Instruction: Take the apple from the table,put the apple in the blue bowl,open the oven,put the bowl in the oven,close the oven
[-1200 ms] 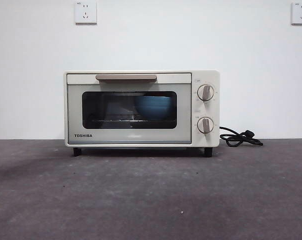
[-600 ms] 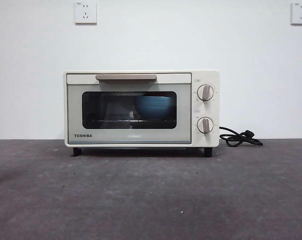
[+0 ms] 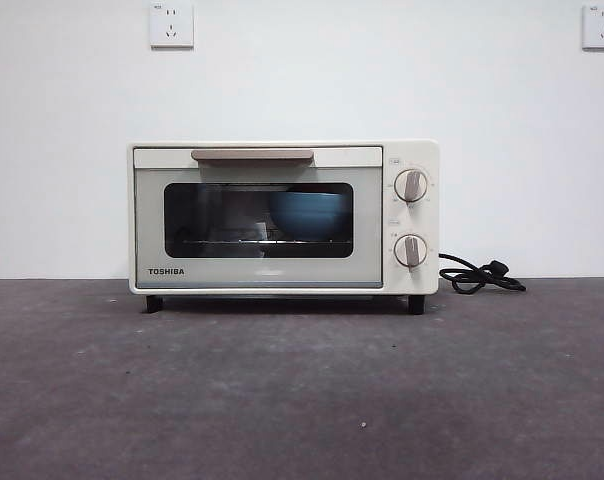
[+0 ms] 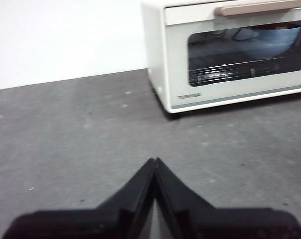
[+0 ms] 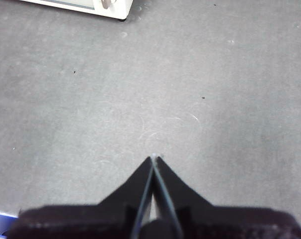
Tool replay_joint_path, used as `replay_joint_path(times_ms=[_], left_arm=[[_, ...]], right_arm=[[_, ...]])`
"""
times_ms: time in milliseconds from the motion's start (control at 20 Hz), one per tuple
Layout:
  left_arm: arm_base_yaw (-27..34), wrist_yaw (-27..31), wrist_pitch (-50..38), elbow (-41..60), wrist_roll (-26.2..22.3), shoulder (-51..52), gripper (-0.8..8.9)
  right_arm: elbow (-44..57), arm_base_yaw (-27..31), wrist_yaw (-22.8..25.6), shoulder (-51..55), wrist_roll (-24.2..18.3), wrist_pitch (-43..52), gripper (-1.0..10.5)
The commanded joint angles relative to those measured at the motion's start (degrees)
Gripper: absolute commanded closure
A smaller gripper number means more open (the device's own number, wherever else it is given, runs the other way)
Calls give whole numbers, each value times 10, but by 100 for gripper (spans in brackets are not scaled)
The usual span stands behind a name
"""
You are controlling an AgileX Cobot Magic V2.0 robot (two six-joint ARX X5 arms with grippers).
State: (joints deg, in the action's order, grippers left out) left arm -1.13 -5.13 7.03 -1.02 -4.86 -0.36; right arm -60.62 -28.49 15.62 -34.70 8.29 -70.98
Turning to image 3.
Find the blue bowl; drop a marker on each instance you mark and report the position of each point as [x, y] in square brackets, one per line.
[307, 215]

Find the oven door with glass window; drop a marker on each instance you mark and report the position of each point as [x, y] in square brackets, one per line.
[149, 225]

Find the beige oven knob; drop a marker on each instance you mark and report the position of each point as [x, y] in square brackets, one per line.
[411, 250]
[411, 185]

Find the cream Toshiba toaster oven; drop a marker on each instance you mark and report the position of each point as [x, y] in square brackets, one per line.
[418, 282]

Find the white wall socket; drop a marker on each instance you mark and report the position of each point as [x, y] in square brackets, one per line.
[603, 27]
[172, 25]

